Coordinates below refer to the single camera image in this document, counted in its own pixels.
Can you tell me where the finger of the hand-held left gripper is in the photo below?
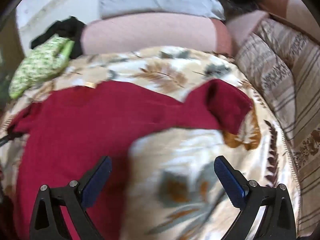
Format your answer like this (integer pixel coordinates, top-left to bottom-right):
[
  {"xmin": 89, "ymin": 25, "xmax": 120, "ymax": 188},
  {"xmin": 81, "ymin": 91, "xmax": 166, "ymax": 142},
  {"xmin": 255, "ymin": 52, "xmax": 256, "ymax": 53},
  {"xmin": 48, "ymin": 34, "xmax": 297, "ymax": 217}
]
[{"xmin": 0, "ymin": 133, "xmax": 27, "ymax": 147}]

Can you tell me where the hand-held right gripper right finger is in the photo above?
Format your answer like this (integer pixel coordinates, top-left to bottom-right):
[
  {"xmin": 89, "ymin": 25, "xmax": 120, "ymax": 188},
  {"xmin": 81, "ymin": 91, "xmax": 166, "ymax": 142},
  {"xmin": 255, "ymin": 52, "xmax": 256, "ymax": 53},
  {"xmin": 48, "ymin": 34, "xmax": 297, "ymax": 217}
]
[{"xmin": 214, "ymin": 156, "xmax": 297, "ymax": 240}]

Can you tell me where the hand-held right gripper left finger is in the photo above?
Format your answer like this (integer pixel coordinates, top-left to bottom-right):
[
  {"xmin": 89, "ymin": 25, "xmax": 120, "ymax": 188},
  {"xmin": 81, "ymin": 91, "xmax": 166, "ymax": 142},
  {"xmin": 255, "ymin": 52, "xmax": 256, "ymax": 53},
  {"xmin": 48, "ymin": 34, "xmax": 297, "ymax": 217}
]
[{"xmin": 29, "ymin": 156, "xmax": 112, "ymax": 240}]

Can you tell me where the red knit sweater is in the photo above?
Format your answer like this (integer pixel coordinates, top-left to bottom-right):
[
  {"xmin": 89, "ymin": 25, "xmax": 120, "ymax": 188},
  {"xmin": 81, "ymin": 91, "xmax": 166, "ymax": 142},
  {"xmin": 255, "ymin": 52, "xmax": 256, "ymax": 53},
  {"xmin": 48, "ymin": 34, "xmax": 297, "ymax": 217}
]
[{"xmin": 10, "ymin": 79, "xmax": 253, "ymax": 240}]

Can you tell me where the leaf print blanket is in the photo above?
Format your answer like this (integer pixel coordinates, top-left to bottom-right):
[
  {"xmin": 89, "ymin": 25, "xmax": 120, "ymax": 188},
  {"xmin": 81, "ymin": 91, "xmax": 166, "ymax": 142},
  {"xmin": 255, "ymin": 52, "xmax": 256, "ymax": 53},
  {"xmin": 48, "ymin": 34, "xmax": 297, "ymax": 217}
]
[{"xmin": 0, "ymin": 45, "xmax": 300, "ymax": 240}]

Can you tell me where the green patterned pillow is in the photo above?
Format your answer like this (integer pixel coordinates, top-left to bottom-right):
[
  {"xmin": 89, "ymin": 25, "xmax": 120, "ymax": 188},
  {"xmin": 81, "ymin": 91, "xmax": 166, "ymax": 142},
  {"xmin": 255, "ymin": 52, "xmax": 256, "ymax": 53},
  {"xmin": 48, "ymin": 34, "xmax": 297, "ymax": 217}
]
[{"xmin": 9, "ymin": 34, "xmax": 75, "ymax": 99}]

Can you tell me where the striped beige quilt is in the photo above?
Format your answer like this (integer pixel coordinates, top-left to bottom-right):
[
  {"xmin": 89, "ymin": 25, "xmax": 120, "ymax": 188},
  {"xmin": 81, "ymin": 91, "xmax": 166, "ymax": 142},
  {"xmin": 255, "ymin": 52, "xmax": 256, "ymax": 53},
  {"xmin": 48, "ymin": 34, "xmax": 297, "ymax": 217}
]
[{"xmin": 235, "ymin": 17, "xmax": 320, "ymax": 220}]

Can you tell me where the black cloth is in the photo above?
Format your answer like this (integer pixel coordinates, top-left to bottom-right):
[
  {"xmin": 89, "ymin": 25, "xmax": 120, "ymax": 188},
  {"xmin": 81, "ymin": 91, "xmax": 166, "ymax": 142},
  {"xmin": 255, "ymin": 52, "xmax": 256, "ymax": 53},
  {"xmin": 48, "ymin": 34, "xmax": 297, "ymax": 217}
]
[{"xmin": 30, "ymin": 16, "xmax": 87, "ymax": 58}]

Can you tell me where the pink sofa back cushion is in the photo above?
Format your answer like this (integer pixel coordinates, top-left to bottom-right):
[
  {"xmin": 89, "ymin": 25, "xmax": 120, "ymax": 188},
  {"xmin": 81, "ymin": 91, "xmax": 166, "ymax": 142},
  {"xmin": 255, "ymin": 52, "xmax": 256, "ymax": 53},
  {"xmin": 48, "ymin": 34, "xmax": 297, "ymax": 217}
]
[{"xmin": 81, "ymin": 12, "xmax": 235, "ymax": 55}]

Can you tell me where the pink and brown sofa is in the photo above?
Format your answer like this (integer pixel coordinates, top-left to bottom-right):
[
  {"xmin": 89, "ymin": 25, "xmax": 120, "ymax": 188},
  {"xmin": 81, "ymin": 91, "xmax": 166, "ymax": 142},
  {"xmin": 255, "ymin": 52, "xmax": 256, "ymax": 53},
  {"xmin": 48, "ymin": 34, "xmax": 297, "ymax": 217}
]
[{"xmin": 225, "ymin": 0, "xmax": 320, "ymax": 50}]

